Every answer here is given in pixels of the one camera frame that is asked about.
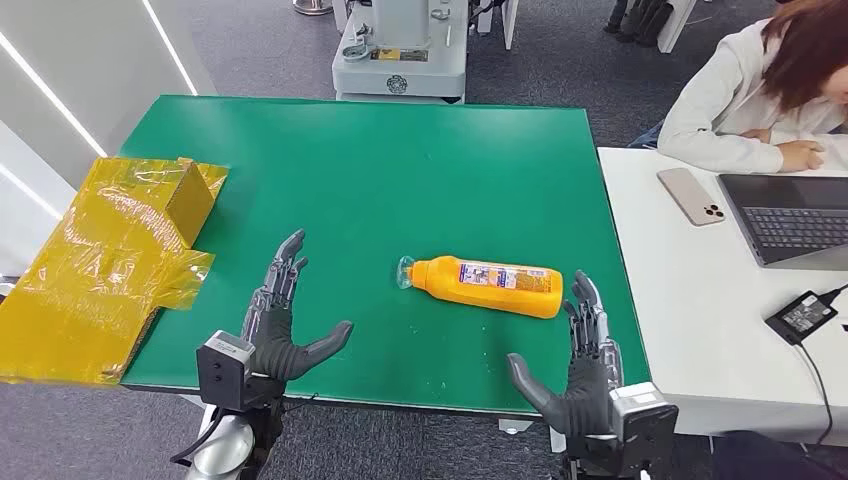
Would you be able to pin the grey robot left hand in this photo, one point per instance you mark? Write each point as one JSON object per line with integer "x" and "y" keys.
{"x": 268, "y": 331}

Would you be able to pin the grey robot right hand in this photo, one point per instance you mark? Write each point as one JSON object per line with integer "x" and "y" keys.
{"x": 586, "y": 397}

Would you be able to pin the orange detergent bottle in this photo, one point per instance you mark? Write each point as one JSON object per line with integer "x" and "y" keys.
{"x": 457, "y": 283}

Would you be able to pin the white desk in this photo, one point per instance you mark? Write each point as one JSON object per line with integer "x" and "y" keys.
{"x": 689, "y": 298}

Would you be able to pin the yellow taped cardboard box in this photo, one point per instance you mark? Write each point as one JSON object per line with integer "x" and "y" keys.
{"x": 99, "y": 265}

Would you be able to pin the green table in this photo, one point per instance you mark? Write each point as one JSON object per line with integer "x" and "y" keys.
{"x": 411, "y": 179}

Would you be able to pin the beige smartphone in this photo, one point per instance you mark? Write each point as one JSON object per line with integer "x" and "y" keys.
{"x": 690, "y": 196}

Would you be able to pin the black power adapter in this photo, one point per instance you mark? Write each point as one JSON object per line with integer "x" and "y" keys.
{"x": 800, "y": 318}

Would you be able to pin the grey laptop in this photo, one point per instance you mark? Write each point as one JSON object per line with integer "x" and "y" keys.
{"x": 788, "y": 222}

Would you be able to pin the grey machine base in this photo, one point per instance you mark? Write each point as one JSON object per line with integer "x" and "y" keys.
{"x": 397, "y": 60}

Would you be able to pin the person's hand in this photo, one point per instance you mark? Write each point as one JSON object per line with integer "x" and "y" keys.
{"x": 800, "y": 156}

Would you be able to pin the round metal stand base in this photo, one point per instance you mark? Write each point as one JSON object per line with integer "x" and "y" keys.
{"x": 311, "y": 6}

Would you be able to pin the person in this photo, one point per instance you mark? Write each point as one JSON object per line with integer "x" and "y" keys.
{"x": 722, "y": 99}

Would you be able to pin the white furniture panel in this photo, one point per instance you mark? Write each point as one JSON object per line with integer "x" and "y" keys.
{"x": 676, "y": 23}

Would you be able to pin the white furniture leg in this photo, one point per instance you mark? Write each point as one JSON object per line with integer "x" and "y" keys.
{"x": 509, "y": 20}

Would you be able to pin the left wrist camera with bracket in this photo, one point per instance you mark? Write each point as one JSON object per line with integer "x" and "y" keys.
{"x": 222, "y": 371}

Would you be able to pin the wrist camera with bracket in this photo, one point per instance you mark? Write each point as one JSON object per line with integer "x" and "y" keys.
{"x": 642, "y": 424}
{"x": 222, "y": 371}

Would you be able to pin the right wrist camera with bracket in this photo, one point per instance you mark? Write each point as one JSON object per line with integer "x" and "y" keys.
{"x": 642, "y": 424}

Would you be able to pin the white table foot bracket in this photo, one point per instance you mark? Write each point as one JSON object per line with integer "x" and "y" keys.
{"x": 515, "y": 427}

